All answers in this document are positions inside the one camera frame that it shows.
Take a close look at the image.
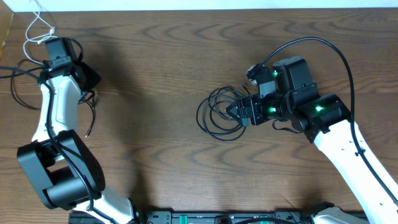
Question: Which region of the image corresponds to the black usb cable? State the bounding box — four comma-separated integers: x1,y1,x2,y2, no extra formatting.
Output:
195,83,251,142
0,37,98,138

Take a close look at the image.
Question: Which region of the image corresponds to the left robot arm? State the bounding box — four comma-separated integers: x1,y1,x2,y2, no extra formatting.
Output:
17,37,147,223

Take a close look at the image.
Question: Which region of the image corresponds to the cardboard panel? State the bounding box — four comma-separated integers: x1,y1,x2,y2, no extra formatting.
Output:
0,0,14,57

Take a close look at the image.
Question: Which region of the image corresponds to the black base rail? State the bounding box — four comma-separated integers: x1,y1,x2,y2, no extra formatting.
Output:
68,202,374,224

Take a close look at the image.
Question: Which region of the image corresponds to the white usb cable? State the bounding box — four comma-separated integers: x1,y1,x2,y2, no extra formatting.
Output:
22,0,60,66

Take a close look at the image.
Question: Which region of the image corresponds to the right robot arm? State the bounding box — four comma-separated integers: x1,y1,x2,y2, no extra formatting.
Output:
226,56,397,223

